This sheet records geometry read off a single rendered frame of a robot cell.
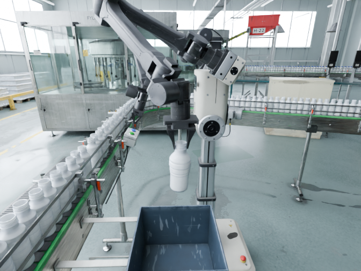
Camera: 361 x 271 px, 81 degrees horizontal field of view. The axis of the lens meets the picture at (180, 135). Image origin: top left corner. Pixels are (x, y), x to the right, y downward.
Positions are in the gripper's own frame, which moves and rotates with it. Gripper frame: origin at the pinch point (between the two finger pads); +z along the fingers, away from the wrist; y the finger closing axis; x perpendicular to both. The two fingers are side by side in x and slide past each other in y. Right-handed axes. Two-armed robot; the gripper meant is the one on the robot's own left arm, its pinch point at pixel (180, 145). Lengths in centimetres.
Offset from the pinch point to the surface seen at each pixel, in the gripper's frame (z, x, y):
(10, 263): 22, -19, -44
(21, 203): 13.8, -5.9, -47.4
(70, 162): 14, 21, -44
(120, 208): 86, 82, -43
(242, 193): 130, 154, 86
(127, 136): 18, 63, -28
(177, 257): 56, 9, -1
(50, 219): 23.1, -2.3, -43.1
